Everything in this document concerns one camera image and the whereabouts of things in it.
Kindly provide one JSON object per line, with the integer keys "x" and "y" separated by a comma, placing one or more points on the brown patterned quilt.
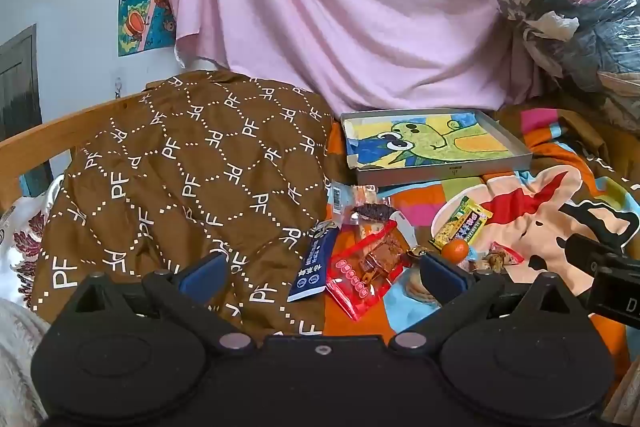
{"x": 175, "y": 157}

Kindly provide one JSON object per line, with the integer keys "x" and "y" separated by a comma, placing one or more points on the clear plastic bag of clothes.
{"x": 575, "y": 7}

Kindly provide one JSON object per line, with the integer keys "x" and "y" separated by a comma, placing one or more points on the grey tray with cartoon picture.
{"x": 430, "y": 147}

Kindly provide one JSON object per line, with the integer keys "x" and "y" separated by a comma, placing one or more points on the wooden bed frame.
{"x": 30, "y": 142}

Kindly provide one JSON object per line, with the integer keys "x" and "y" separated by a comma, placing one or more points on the red snack packet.
{"x": 350, "y": 282}

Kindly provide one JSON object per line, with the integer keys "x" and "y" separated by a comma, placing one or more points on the clear packet of brown snack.
{"x": 490, "y": 263}

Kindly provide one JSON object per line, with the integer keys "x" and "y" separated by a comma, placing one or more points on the blue stick snack packet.
{"x": 312, "y": 267}

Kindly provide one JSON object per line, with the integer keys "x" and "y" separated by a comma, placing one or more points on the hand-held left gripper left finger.
{"x": 202, "y": 278}

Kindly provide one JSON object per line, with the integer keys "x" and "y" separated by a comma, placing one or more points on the pink blue snack packet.
{"x": 507, "y": 253}

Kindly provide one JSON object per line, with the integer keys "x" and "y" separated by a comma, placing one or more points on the gold snack packet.
{"x": 420, "y": 253}

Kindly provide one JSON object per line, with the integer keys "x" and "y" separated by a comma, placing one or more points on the clear packet with dark snack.
{"x": 372, "y": 211}

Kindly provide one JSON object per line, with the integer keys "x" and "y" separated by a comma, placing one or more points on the yellow green snack packet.
{"x": 460, "y": 224}

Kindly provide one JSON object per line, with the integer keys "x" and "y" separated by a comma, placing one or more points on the orange white biscuit packet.
{"x": 415, "y": 289}

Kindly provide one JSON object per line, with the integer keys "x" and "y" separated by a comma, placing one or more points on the colourful printed blanket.
{"x": 540, "y": 187}

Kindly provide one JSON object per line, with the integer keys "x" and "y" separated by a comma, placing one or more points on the orange mandarin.
{"x": 455, "y": 251}

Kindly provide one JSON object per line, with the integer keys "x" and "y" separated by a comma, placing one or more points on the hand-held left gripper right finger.
{"x": 442, "y": 281}

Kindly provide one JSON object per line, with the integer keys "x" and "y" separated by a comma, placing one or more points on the white fuzzy cloth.
{"x": 17, "y": 347}

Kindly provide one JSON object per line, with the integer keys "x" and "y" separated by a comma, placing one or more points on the white floral cloth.
{"x": 25, "y": 227}

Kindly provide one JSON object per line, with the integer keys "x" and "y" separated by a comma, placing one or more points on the pink cloth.
{"x": 325, "y": 7}

